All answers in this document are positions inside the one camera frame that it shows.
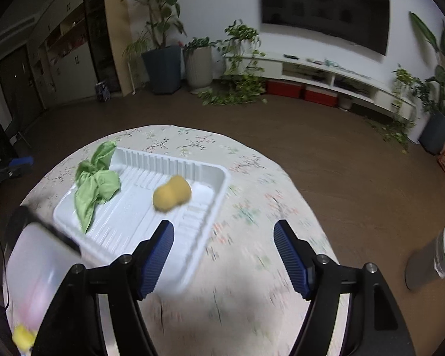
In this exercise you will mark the grassy green plant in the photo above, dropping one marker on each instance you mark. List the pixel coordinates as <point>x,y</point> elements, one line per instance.
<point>135,46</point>

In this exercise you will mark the white wall cabinets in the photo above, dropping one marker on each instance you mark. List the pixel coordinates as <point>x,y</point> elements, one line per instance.
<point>74,70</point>

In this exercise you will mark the yellow peanut-shaped sponge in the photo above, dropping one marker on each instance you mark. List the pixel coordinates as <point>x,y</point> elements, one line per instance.
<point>170,194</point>

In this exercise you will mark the tall leafy plant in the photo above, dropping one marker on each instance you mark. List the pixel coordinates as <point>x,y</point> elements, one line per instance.
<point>159,3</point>

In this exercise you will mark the dark door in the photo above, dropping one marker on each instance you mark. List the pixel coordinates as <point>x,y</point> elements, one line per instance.
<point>18,81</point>

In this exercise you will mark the small bushy plant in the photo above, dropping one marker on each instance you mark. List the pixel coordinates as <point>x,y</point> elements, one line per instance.
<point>198,43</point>

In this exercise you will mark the white television cabinet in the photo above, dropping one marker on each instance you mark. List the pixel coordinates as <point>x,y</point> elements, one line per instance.
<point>307,67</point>

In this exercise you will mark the white ribbed planter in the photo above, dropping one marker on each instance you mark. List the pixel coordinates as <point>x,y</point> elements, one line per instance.
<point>198,68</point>

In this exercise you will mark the grey cylinder white lid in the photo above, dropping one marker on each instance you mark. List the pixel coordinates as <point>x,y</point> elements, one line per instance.
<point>426,267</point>

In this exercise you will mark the white plastic tray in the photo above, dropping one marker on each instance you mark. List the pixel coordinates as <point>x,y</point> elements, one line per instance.
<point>133,207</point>

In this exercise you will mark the wall-mounted television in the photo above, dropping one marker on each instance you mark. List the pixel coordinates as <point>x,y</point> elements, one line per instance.
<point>319,3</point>

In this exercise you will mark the green cloth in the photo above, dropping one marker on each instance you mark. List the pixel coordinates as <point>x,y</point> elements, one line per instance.
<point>96,189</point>

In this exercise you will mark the trailing vine plant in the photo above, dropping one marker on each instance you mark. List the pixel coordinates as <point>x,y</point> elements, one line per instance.
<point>241,81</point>

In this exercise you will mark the white pole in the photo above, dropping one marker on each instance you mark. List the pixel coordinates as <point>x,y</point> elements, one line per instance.
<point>131,79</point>

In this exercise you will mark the blue square planter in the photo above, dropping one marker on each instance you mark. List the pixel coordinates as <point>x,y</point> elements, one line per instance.
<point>162,70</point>

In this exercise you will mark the floral tablecloth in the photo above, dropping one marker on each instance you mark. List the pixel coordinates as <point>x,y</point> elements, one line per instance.
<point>244,193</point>

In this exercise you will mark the dark round planter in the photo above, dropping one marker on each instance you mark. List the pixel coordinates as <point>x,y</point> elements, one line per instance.
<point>435,133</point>

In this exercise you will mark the red storage box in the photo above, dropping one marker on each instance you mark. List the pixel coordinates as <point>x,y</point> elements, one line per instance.
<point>320,96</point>
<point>284,89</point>

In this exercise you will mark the trailing green plant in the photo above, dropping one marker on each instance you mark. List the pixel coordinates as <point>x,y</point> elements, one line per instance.
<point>406,81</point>

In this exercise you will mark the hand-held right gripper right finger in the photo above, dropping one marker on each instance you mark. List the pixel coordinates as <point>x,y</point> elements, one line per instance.
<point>293,263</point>

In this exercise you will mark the translucent plastic container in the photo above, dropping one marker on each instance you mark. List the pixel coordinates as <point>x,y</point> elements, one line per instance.
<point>40,267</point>

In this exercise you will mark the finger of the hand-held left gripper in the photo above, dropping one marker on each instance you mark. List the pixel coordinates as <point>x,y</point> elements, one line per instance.
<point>22,164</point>

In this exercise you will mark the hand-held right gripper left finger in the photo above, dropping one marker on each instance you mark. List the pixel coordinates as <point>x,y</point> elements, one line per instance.
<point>155,263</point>

